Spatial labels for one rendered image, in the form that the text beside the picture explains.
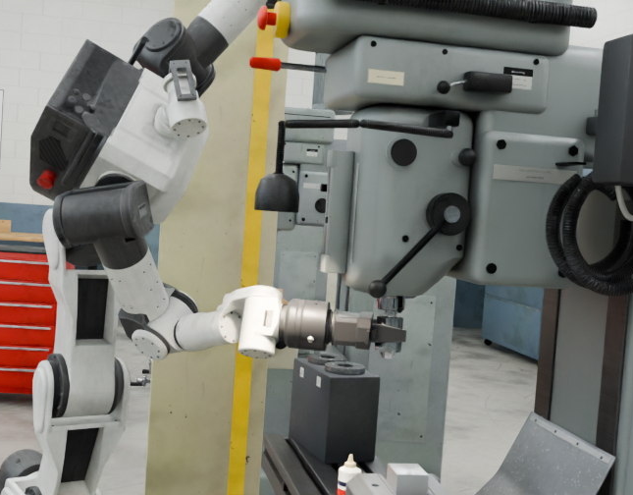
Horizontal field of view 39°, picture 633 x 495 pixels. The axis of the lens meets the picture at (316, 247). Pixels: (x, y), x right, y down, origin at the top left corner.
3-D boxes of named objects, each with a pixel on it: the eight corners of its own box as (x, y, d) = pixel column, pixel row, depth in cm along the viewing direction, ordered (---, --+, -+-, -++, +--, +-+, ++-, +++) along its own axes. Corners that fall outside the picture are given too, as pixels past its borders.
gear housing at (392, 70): (354, 96, 141) (358, 32, 140) (320, 109, 164) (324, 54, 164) (549, 115, 148) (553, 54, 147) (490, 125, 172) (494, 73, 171)
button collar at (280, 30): (277, 33, 147) (279, -3, 146) (271, 39, 152) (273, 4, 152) (289, 35, 147) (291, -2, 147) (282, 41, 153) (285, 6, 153)
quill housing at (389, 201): (357, 297, 145) (372, 99, 143) (329, 283, 165) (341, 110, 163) (467, 302, 149) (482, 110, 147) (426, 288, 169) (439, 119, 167)
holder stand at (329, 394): (324, 464, 189) (330, 371, 188) (288, 436, 210) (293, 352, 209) (375, 461, 194) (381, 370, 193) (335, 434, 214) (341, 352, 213)
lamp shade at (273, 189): (244, 208, 143) (246, 170, 143) (276, 210, 149) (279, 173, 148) (276, 211, 138) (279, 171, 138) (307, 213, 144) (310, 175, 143)
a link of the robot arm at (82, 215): (82, 274, 163) (56, 217, 154) (92, 242, 170) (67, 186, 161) (144, 266, 161) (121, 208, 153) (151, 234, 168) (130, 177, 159)
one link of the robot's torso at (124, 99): (-14, 218, 177) (36, 116, 151) (54, 106, 198) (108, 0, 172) (121, 287, 185) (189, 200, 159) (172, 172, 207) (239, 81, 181)
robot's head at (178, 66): (167, 124, 166) (170, 99, 159) (160, 85, 169) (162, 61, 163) (200, 121, 168) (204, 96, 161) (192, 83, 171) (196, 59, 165)
